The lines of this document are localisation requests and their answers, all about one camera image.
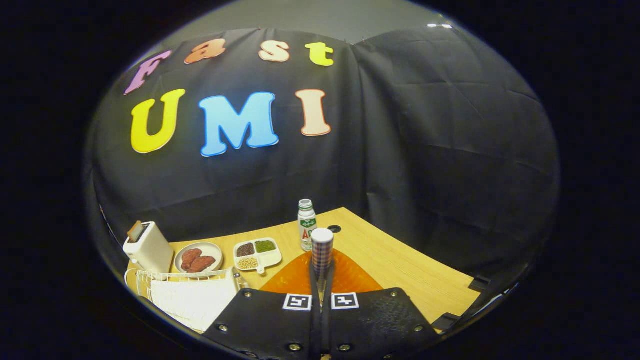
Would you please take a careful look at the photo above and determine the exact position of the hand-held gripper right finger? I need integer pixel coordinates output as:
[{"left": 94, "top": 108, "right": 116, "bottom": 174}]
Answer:
[{"left": 322, "top": 249, "right": 441, "bottom": 360}]

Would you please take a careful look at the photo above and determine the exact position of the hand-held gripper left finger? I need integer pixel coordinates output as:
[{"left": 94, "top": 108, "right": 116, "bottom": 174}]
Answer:
[{"left": 202, "top": 249, "right": 321, "bottom": 359}]

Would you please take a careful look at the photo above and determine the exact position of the checked handle spoon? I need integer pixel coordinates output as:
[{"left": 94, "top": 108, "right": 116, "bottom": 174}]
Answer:
[{"left": 310, "top": 227, "right": 335, "bottom": 301}]

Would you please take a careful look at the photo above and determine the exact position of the white wire dish rack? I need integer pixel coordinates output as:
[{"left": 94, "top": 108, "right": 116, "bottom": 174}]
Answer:
[{"left": 124, "top": 266, "right": 249, "bottom": 335}]

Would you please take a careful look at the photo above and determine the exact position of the white plate with meat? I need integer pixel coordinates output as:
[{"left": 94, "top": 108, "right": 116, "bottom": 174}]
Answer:
[{"left": 173, "top": 241, "right": 224, "bottom": 275}]

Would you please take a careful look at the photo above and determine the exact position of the white divided snack tray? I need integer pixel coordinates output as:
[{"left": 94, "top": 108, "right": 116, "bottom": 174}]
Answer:
[{"left": 233, "top": 237, "right": 283, "bottom": 275}]

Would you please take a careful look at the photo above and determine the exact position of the black table edge clamp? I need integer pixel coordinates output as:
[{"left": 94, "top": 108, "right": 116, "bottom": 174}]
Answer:
[
  {"left": 468, "top": 274, "right": 492, "bottom": 294},
  {"left": 431, "top": 312, "right": 462, "bottom": 332}
]

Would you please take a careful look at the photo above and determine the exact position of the white drip tray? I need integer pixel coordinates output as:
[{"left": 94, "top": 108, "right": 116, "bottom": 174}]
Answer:
[{"left": 149, "top": 276, "right": 239, "bottom": 334}]

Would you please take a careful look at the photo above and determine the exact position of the red meat slice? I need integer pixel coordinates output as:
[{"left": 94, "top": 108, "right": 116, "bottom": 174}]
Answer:
[
  {"left": 181, "top": 248, "right": 203, "bottom": 271},
  {"left": 187, "top": 255, "right": 217, "bottom": 274}
]

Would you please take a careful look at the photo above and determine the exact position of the white green drink bottle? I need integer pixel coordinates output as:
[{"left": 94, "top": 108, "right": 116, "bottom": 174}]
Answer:
[{"left": 297, "top": 198, "right": 318, "bottom": 252}]

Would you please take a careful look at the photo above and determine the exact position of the white toaster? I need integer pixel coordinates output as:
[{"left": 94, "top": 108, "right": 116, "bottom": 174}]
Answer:
[{"left": 122, "top": 220, "right": 175, "bottom": 274}]

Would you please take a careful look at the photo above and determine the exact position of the black backdrop cloth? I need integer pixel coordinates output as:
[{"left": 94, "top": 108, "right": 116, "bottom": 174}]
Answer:
[{"left": 85, "top": 26, "right": 561, "bottom": 311}]

